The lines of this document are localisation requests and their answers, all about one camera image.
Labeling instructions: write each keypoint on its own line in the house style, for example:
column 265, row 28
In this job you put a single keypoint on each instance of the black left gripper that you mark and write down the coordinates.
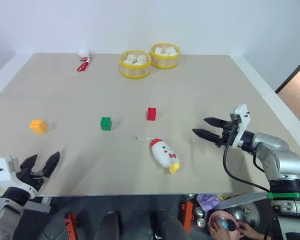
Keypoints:
column 31, row 181

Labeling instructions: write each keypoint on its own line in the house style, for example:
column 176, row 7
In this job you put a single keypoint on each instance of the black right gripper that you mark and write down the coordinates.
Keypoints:
column 227, row 135

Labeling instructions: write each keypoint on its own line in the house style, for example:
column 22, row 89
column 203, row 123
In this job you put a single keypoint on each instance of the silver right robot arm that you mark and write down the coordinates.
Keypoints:
column 282, row 155

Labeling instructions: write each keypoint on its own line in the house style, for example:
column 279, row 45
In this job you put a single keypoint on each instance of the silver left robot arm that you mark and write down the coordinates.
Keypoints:
column 0, row 210

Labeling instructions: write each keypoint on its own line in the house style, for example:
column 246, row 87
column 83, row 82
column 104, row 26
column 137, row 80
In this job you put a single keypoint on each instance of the person's bare hand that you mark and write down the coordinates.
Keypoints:
column 247, row 230
column 218, row 232

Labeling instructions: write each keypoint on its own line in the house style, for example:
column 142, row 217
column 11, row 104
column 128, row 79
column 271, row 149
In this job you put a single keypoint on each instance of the orange toy brick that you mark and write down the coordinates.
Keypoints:
column 38, row 126

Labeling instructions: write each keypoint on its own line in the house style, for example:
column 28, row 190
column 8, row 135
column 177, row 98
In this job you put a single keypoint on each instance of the red toy brick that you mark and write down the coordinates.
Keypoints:
column 151, row 114

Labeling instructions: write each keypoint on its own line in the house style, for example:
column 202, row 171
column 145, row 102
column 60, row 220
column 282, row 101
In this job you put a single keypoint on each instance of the orange and black clamp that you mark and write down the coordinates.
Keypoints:
column 71, row 225

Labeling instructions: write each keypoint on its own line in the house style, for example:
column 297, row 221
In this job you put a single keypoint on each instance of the purple plastic package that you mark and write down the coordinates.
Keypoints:
column 207, row 202

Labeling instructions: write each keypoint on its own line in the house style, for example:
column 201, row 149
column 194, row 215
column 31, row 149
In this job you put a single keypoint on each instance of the green toy brick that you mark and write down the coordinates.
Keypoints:
column 106, row 123

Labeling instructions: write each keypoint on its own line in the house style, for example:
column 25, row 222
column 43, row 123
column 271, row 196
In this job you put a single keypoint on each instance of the grey metal strip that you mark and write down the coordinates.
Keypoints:
column 242, row 198

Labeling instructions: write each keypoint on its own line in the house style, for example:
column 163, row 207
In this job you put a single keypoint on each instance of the bamboo steamer with white cubes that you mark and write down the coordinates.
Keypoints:
column 165, row 62

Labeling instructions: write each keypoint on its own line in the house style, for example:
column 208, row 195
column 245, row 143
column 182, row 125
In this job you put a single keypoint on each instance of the white cube bun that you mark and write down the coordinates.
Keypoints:
column 158, row 50
column 173, row 53
column 164, row 54

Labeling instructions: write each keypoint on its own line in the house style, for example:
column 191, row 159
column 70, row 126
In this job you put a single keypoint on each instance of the silver drink can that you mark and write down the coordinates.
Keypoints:
column 201, row 222
column 199, row 212

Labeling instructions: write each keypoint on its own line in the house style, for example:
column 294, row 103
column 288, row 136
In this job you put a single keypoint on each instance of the pink bowl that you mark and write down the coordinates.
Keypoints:
column 216, row 216

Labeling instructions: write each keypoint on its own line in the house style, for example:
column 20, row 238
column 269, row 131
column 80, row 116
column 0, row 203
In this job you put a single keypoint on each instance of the shiny silver metal pot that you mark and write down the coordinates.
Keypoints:
column 245, row 213

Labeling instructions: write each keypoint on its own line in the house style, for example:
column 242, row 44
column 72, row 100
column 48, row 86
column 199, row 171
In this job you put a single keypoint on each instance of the dark rounded shape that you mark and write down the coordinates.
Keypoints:
column 111, row 225
column 167, row 225

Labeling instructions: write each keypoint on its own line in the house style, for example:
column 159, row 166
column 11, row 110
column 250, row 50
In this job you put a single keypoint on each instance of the brown door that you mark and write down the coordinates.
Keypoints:
column 297, row 92

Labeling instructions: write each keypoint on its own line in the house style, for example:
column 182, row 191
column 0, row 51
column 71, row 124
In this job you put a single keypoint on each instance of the bamboo steamer with round buns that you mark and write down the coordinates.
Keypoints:
column 135, row 71

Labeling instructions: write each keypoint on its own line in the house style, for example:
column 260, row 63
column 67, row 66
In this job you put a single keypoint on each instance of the blue small bottle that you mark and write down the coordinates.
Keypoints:
column 223, row 222

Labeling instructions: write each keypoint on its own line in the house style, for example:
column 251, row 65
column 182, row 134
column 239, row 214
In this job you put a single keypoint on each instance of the white round bun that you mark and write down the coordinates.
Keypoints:
column 130, row 57
column 137, row 64
column 127, row 62
column 142, row 58

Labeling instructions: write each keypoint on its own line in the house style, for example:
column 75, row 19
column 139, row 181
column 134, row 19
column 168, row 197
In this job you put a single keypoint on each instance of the black round disc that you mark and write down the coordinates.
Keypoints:
column 231, row 225

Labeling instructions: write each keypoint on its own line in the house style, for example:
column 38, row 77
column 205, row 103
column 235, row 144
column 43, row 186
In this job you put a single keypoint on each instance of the red toy glasses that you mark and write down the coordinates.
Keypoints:
column 82, row 66

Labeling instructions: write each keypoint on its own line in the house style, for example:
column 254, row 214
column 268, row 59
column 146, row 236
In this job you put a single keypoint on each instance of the white round plush toy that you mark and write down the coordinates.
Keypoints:
column 83, row 52

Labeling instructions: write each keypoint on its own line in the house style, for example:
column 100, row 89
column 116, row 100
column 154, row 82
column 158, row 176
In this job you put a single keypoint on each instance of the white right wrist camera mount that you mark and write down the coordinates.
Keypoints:
column 243, row 125

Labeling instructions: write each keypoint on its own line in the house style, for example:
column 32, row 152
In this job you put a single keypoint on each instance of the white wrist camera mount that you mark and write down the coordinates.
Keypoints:
column 1, row 170
column 243, row 125

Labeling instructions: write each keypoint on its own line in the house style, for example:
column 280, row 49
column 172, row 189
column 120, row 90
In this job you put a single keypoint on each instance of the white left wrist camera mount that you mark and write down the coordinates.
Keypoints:
column 1, row 170

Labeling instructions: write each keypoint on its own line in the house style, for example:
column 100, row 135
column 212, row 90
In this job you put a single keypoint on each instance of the orange metal bracket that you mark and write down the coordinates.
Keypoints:
column 188, row 216

